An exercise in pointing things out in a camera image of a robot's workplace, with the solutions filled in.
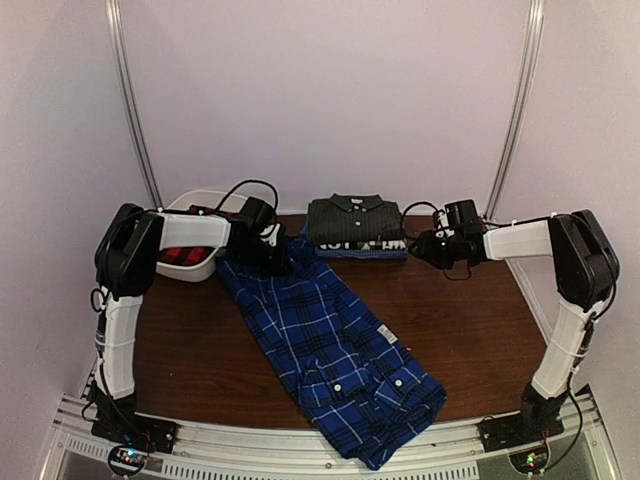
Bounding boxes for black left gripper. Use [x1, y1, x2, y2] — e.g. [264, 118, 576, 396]
[235, 236, 294, 276]

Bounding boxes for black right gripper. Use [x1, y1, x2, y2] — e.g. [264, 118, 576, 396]
[411, 229, 464, 269]

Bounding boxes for blue plaid long sleeve shirt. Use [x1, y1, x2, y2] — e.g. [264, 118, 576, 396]
[217, 236, 447, 470]

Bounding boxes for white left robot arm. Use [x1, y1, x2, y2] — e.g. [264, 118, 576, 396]
[92, 197, 291, 444]

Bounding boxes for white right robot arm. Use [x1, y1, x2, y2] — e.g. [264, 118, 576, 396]
[409, 201, 620, 442]

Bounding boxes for black white graphic folded shirt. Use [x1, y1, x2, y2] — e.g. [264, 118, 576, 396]
[318, 239, 407, 251]

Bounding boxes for blue checked folded shirt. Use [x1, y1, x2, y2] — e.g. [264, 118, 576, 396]
[314, 231, 409, 260]

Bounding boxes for white plastic basket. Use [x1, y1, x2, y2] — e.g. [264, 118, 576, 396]
[157, 189, 225, 283]

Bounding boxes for red black plaid shirt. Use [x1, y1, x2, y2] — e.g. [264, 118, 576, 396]
[158, 205, 235, 267]

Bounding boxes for dark grey striped folded shirt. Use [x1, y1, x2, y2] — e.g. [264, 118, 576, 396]
[306, 194, 404, 246]

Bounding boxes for right circuit board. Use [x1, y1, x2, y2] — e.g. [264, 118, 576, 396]
[509, 446, 550, 475]

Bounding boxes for circuit board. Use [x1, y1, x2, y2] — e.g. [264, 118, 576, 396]
[509, 446, 550, 475]
[107, 445, 150, 477]

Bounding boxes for left circuit board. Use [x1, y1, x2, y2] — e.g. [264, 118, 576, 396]
[107, 445, 150, 477]

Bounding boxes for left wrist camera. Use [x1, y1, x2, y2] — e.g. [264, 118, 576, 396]
[236, 197, 285, 247]

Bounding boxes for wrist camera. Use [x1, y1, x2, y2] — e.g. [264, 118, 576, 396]
[236, 197, 285, 247]
[436, 199, 484, 236]

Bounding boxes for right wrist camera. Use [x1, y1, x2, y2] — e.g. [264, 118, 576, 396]
[436, 199, 484, 236]

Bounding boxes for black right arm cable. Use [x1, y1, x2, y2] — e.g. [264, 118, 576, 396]
[399, 200, 446, 241]

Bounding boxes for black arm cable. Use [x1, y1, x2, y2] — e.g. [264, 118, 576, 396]
[399, 200, 446, 241]
[212, 179, 281, 216]

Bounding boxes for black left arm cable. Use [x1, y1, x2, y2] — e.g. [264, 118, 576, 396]
[212, 179, 281, 216]

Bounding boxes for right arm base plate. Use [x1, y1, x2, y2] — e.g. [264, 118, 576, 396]
[477, 414, 564, 453]

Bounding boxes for aluminium front rail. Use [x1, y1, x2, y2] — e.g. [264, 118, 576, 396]
[47, 392, 609, 480]

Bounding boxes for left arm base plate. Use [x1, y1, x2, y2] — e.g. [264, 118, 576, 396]
[91, 406, 178, 454]

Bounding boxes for aluminium corner post right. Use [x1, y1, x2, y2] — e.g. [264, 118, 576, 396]
[484, 0, 545, 219]

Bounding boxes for aluminium corner post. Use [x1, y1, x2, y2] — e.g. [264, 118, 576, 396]
[484, 0, 545, 219]
[104, 0, 163, 208]

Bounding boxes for aluminium corner post left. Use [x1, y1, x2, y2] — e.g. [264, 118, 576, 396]
[104, 0, 163, 208]

